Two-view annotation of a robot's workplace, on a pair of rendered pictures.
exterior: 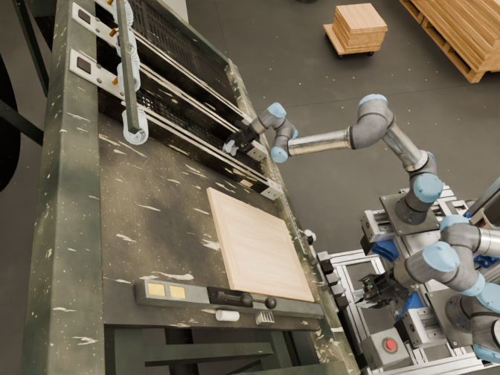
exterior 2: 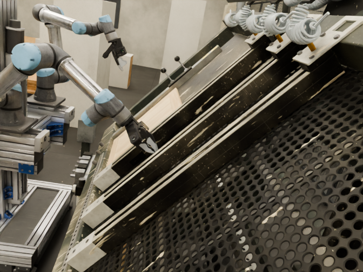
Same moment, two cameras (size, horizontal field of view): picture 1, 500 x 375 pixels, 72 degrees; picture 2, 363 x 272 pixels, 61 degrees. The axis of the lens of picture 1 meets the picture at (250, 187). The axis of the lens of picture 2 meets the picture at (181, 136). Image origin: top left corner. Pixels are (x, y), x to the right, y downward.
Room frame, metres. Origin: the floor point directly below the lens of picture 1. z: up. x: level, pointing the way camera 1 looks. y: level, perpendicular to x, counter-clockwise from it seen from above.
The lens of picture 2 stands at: (2.38, 0.37, 1.78)
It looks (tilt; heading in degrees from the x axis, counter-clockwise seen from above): 21 degrees down; 187
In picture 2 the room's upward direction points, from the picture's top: 11 degrees clockwise
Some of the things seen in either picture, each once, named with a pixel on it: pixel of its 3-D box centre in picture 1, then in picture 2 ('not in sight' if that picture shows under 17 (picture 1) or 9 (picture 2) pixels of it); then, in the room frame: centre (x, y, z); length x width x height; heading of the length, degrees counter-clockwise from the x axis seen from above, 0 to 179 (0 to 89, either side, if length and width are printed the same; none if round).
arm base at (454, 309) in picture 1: (470, 310); (45, 92); (0.41, -0.88, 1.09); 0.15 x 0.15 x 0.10
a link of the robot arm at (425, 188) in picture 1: (424, 190); (8, 93); (0.90, -0.78, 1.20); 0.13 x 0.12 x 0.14; 168
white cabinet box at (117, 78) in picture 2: not in sight; (117, 69); (-4.34, -2.14, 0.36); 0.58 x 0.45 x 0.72; 101
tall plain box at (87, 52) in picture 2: not in sight; (83, 61); (-1.92, -1.75, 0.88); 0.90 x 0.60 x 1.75; 11
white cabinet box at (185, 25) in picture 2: not in sight; (179, 56); (-3.52, -0.64, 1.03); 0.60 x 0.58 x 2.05; 11
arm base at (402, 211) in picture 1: (414, 206); (10, 113); (0.89, -0.78, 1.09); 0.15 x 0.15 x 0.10
